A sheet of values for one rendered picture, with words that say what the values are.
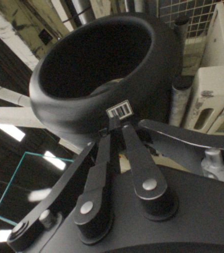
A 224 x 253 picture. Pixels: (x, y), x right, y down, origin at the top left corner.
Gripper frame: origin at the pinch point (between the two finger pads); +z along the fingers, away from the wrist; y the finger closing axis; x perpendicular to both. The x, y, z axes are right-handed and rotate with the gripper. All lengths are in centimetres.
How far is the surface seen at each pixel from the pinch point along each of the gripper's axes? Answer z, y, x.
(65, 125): 18.5, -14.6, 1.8
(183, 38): 36.1, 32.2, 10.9
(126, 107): 15.3, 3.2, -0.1
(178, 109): 20.4, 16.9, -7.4
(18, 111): 93, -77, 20
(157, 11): 51, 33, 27
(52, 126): 20.9, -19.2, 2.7
